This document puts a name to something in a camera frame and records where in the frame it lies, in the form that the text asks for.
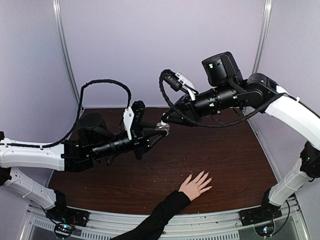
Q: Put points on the person's bare hand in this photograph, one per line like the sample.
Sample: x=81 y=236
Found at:
x=194 y=187

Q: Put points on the left round circuit board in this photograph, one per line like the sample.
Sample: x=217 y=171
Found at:
x=63 y=230

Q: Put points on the aluminium frame post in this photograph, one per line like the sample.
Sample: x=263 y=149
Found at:
x=56 y=4
x=257 y=16

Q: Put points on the aluminium front rail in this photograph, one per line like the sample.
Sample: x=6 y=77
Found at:
x=282 y=223

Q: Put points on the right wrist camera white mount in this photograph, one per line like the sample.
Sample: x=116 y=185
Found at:
x=179 y=83

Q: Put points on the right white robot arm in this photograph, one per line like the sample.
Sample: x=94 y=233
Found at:
x=230 y=90

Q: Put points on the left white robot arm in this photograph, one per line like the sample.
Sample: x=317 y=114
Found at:
x=95 y=143

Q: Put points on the glitter nail polish bottle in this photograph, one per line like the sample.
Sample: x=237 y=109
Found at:
x=162 y=128

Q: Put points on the left aluminium frame post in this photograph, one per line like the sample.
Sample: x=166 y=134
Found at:
x=56 y=4

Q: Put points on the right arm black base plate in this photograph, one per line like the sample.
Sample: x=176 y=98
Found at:
x=258 y=215

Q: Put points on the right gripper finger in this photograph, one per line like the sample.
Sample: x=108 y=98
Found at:
x=179 y=121
x=171 y=114

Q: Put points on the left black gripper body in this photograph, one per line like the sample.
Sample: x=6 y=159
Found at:
x=138 y=140

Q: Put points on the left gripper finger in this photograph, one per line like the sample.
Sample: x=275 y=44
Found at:
x=151 y=139
x=146 y=125

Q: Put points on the right aluminium frame post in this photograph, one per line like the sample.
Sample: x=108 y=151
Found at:
x=257 y=16

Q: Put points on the round circuit board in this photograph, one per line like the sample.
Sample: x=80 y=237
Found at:
x=63 y=230
x=265 y=230

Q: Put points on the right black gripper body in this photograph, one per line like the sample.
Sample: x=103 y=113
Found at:
x=187 y=105

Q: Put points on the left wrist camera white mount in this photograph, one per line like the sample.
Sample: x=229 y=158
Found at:
x=128 y=118

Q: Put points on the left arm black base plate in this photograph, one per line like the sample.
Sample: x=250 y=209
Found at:
x=70 y=216

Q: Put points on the right round circuit board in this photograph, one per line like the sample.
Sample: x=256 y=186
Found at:
x=265 y=230

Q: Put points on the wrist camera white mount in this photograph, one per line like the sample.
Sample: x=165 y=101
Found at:
x=179 y=83
x=128 y=118

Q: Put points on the black sleeved forearm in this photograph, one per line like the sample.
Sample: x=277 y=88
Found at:
x=152 y=227

